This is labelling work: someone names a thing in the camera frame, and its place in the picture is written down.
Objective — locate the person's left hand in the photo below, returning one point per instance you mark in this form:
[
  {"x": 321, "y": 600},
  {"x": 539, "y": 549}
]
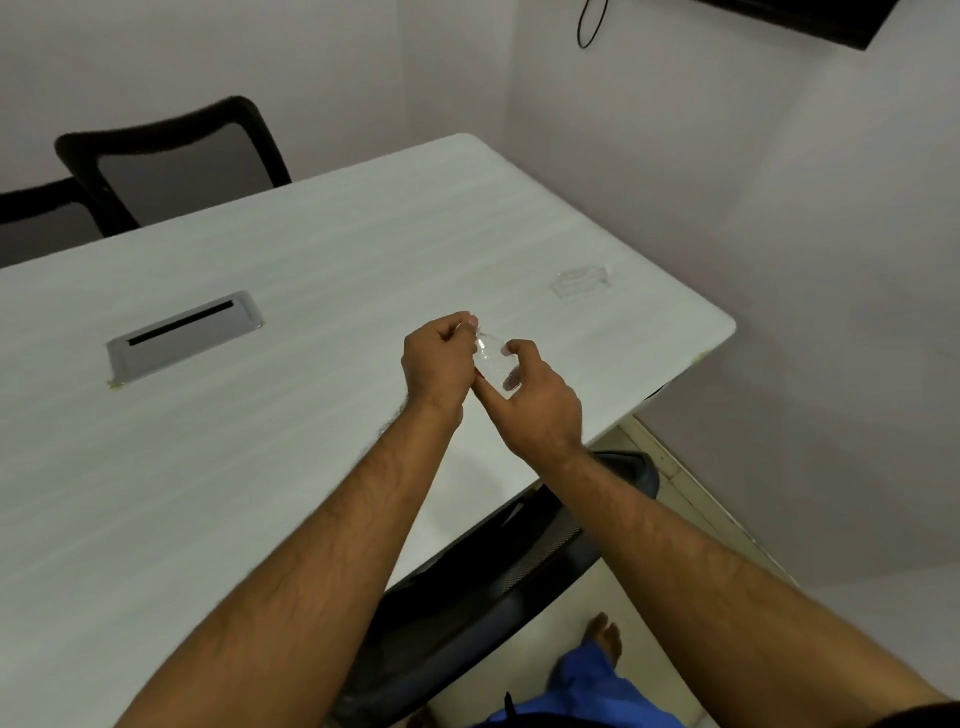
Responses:
[{"x": 435, "y": 367}]

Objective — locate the black wall-mounted screen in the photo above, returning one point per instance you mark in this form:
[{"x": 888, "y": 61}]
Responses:
[{"x": 810, "y": 16}]

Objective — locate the person's right thumb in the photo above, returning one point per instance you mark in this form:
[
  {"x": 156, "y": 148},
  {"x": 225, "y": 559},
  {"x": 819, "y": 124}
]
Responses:
[{"x": 525, "y": 358}]

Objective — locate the person's right forearm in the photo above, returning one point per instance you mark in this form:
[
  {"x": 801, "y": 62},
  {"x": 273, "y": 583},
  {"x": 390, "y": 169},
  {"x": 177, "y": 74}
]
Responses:
[{"x": 720, "y": 592}]

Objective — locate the person's left forearm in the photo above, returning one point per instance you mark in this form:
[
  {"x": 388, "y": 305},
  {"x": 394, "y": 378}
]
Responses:
[{"x": 315, "y": 570}]

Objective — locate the clear plastic wrapper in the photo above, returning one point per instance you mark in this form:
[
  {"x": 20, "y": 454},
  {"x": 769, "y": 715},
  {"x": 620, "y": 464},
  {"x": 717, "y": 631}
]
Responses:
[{"x": 496, "y": 364}]

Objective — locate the person's blue trouser leg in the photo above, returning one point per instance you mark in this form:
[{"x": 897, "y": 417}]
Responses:
[{"x": 589, "y": 694}]

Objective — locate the person's bare foot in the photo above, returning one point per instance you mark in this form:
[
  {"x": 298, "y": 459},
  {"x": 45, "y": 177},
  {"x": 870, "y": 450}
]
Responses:
[{"x": 606, "y": 636}]

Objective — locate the person's right hand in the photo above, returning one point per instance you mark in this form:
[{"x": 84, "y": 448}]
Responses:
[{"x": 540, "y": 416}]

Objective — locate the clear plastic tray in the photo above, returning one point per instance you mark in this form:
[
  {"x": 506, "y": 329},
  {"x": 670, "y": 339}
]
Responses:
[{"x": 581, "y": 280}]

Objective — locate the black mesh office chair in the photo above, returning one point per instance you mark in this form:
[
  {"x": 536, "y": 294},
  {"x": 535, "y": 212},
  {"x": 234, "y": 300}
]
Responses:
[
  {"x": 180, "y": 165},
  {"x": 480, "y": 592},
  {"x": 45, "y": 225}
]

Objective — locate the person's left fingers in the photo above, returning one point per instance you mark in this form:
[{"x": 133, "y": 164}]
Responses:
[{"x": 459, "y": 326}]

